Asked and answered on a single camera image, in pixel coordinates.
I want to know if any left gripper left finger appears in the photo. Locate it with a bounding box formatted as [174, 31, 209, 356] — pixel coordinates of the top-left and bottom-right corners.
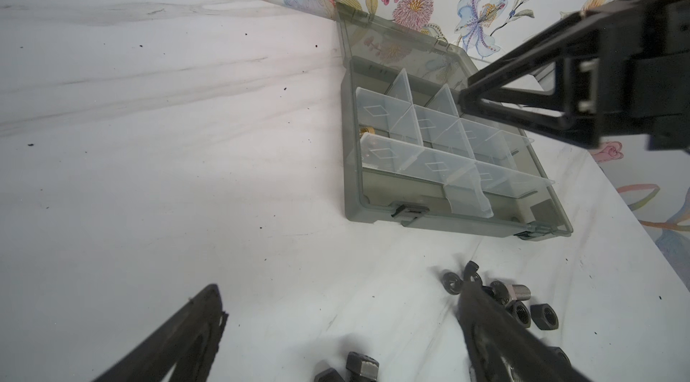
[97, 284, 228, 381]

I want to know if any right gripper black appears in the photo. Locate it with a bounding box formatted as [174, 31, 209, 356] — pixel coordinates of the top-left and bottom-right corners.
[456, 0, 690, 151]

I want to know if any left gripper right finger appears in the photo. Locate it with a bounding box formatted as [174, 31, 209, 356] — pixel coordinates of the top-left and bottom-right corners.
[457, 280, 587, 381]

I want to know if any black wing nut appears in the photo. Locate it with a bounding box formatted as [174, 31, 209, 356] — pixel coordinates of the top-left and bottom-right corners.
[441, 272, 464, 296]
[463, 261, 483, 284]

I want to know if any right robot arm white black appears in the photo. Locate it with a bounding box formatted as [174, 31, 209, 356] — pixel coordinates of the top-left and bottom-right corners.
[459, 0, 689, 151]

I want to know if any black hex nut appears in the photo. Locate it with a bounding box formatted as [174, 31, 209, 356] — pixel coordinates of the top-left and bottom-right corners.
[506, 300, 532, 328]
[530, 304, 560, 331]

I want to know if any silver hex bolt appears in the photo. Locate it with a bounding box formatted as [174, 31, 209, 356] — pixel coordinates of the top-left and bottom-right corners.
[490, 281, 532, 307]

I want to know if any black bolts cluster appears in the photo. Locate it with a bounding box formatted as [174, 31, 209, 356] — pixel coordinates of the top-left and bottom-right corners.
[314, 351, 380, 382]

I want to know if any grey plastic organizer box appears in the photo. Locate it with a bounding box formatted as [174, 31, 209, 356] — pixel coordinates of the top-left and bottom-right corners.
[335, 0, 573, 240]

